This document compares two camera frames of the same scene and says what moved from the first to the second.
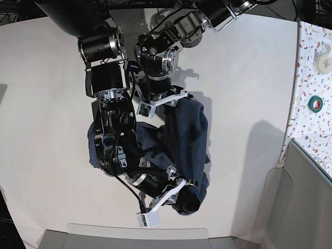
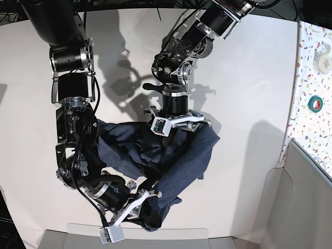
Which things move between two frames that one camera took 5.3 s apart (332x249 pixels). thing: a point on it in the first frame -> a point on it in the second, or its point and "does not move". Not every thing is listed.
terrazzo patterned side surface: [310, 125] does not move
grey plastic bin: [296, 210] does not move
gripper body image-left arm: [163, 187] -> [128, 204]
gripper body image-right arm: [161, 91] -> [189, 121]
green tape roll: [319, 106] does not move
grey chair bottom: [95, 236] does not move
